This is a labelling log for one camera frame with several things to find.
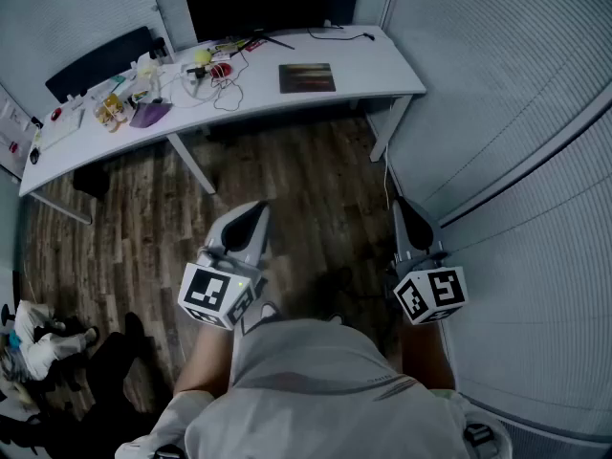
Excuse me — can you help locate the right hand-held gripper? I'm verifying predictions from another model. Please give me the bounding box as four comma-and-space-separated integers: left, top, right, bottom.
389, 196, 468, 327

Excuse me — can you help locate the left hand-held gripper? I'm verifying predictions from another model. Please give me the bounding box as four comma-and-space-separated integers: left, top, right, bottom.
177, 201, 272, 332

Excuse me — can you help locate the dark square tablet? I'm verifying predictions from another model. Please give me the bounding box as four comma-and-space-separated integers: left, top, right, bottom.
278, 62, 337, 95

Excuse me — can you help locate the person's right forearm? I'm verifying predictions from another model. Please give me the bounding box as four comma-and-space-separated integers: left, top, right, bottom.
399, 320, 456, 394

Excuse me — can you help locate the person's left forearm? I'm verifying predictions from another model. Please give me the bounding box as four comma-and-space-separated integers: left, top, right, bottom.
172, 321, 240, 399

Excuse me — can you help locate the person's white shoe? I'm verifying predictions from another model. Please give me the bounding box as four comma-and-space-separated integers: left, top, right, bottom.
240, 301, 283, 338

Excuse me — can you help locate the white desk leg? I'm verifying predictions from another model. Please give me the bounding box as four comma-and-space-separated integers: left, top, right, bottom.
166, 131, 218, 196
369, 94, 414, 164

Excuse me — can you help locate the black box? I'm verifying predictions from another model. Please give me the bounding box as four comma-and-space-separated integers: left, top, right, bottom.
72, 163, 113, 200

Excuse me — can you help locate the white power strip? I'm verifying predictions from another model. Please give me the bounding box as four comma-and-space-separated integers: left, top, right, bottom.
180, 62, 203, 98

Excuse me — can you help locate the yellow snack pack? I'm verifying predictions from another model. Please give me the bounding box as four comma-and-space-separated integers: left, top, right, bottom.
93, 93, 127, 134

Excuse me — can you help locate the person's white shirt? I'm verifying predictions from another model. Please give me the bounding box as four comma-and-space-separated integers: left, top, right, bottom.
114, 317, 514, 459

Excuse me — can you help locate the clear plastic bag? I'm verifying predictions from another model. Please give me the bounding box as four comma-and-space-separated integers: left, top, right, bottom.
125, 62, 163, 103

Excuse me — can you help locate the black swivel chair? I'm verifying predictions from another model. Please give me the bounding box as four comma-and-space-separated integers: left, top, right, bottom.
0, 311, 174, 451

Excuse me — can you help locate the white keyboard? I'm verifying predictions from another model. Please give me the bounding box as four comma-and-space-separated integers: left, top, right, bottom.
39, 107, 87, 152

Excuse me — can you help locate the black office chair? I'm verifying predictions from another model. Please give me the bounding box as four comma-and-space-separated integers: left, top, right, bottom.
44, 25, 155, 104

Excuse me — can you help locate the black computer monitor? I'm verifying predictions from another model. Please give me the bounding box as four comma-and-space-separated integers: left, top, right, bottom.
181, 0, 328, 59

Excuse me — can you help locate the black chair back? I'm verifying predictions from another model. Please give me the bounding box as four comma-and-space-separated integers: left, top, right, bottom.
324, 0, 359, 28

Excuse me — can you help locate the white cable bundle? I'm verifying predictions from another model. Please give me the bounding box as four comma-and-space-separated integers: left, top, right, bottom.
160, 72, 227, 110

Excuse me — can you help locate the thin black cable with plug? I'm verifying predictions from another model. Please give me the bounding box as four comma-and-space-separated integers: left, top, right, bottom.
306, 25, 377, 43

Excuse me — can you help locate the white wall board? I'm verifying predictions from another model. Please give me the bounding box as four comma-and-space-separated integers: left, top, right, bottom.
0, 83, 38, 180

